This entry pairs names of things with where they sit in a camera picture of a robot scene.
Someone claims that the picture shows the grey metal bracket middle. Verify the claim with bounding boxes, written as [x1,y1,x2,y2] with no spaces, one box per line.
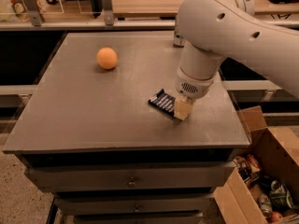
[102,0,115,26]

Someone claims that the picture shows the orange fruit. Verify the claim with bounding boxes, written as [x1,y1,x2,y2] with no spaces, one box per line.
[96,48,118,70]

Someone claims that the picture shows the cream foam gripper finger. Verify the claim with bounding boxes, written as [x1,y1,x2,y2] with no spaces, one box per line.
[174,95,194,120]

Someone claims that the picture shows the silver green soda can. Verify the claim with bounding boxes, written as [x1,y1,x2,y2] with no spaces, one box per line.
[173,22,185,47]

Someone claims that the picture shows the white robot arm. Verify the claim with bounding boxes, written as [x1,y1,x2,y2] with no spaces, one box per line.
[174,0,299,120]

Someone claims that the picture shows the top drawer knob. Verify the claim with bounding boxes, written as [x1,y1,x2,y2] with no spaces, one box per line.
[127,176,136,188]

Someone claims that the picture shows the silver can in box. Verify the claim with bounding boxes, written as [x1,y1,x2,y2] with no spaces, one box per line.
[258,194,273,219]

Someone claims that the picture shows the grey metal bracket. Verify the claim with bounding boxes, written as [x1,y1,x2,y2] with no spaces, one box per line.
[102,0,115,26]
[23,0,44,27]

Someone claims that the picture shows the grey drawer cabinet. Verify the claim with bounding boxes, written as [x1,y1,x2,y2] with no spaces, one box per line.
[4,32,249,224]

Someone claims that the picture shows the green can in box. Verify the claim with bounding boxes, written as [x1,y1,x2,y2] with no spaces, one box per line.
[269,180,293,211]

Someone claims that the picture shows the dark blue rxbar wrapper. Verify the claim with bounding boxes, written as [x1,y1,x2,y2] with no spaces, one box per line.
[148,89,175,117]

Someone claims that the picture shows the red apple in box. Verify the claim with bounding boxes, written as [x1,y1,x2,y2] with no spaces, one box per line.
[268,211,283,223]

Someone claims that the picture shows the grey metal bracket left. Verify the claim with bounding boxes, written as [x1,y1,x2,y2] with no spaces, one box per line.
[23,0,44,27]

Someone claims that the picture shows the brown cardboard box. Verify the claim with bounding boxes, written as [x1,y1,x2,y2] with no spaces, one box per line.
[214,106,299,224]

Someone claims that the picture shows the red snack packet in box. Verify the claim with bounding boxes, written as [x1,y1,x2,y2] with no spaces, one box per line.
[246,154,262,173]

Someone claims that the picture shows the orange white bag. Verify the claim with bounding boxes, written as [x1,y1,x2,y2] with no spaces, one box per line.
[0,0,46,22]

